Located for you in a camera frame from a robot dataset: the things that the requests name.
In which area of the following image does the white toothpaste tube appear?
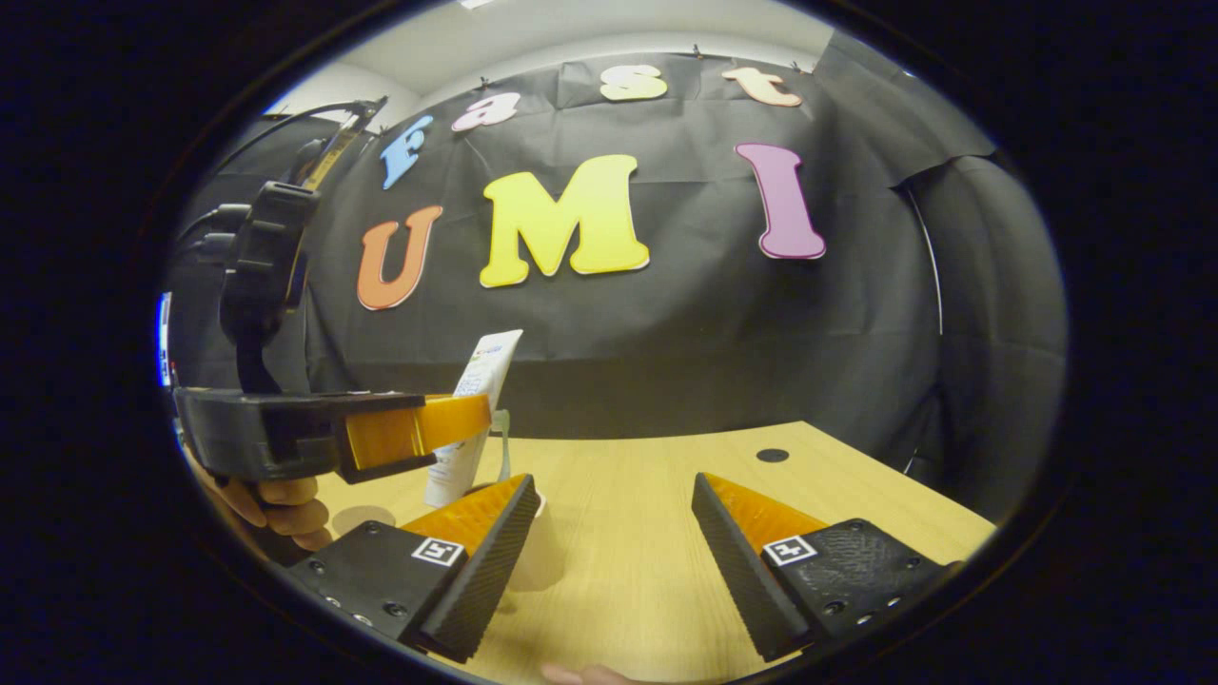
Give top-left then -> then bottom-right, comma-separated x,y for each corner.
422,329 -> 525,509

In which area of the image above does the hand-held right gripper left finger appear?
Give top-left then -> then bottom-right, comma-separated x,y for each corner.
285,473 -> 539,665

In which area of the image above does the computer monitor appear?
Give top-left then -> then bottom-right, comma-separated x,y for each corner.
155,291 -> 174,389

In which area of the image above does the wooden desktop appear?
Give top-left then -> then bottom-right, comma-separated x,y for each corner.
314,421 -> 997,684

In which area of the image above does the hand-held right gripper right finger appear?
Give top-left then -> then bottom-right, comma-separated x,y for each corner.
691,472 -> 953,664

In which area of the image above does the black backdrop cloth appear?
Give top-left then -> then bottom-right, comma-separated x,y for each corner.
167,43 -> 1069,524

